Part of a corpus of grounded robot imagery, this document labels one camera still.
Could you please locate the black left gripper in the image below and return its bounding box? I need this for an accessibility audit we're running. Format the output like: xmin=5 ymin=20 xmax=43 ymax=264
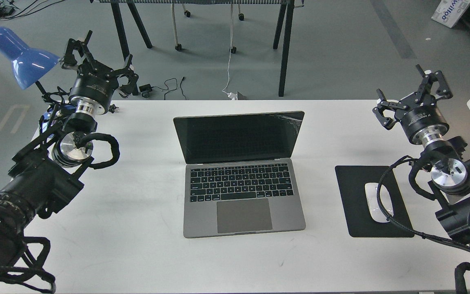
xmin=60 ymin=30 xmax=139 ymax=116

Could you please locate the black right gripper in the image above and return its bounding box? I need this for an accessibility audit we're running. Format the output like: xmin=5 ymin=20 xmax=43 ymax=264
xmin=372 ymin=64 xmax=453 ymax=145

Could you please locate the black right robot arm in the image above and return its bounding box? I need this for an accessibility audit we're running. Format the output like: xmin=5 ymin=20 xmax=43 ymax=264
xmin=372 ymin=65 xmax=470 ymax=294

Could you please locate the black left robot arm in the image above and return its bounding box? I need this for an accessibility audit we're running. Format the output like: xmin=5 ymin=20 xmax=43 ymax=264
xmin=0 ymin=27 xmax=138 ymax=294

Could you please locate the blue desk lamp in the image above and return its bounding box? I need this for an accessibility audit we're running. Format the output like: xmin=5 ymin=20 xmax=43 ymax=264
xmin=0 ymin=27 xmax=60 ymax=95

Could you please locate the black mouse pad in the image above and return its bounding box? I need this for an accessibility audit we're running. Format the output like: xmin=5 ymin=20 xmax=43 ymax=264
xmin=335 ymin=165 xmax=415 ymax=238

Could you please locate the white cardboard box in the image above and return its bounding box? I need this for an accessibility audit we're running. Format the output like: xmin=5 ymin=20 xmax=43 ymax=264
xmin=431 ymin=0 xmax=470 ymax=28

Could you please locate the white computer mouse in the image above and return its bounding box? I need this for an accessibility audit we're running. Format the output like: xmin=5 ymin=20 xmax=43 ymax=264
xmin=365 ymin=182 xmax=394 ymax=223

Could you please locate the grey open laptop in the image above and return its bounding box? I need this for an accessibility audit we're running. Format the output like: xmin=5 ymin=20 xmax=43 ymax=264
xmin=173 ymin=111 xmax=306 ymax=238

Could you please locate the black power adapter with cable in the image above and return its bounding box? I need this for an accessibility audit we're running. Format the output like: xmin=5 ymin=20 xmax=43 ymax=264
xmin=138 ymin=77 xmax=188 ymax=101

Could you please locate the black cable bundle on floor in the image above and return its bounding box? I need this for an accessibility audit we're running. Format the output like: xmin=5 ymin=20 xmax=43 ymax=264
xmin=0 ymin=0 xmax=66 ymax=36

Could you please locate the white hanging power cable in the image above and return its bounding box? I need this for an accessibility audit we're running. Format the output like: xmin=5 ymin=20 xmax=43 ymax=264
xmin=222 ymin=4 xmax=248 ymax=100

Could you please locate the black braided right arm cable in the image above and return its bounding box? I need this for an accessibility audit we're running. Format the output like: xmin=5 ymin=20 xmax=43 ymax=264
xmin=376 ymin=155 xmax=470 ymax=258

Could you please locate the black metal table frame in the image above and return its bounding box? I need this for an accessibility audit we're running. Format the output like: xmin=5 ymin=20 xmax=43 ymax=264
xmin=90 ymin=0 xmax=304 ymax=98

